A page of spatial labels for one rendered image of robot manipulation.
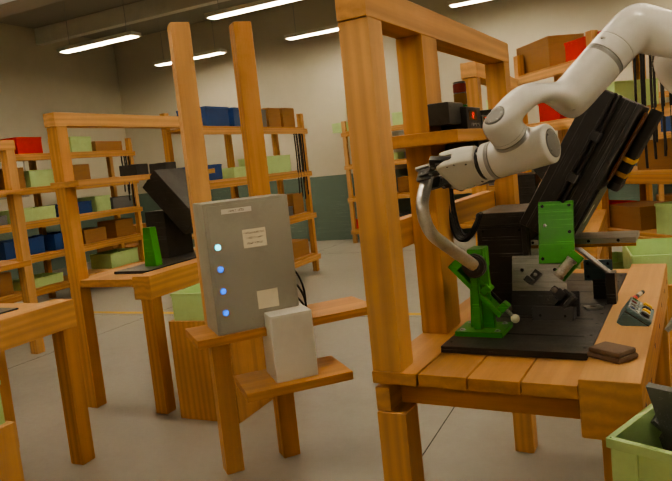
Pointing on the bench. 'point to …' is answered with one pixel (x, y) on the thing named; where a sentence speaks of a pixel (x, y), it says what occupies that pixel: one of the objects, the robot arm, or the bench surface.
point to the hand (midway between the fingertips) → (429, 179)
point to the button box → (634, 315)
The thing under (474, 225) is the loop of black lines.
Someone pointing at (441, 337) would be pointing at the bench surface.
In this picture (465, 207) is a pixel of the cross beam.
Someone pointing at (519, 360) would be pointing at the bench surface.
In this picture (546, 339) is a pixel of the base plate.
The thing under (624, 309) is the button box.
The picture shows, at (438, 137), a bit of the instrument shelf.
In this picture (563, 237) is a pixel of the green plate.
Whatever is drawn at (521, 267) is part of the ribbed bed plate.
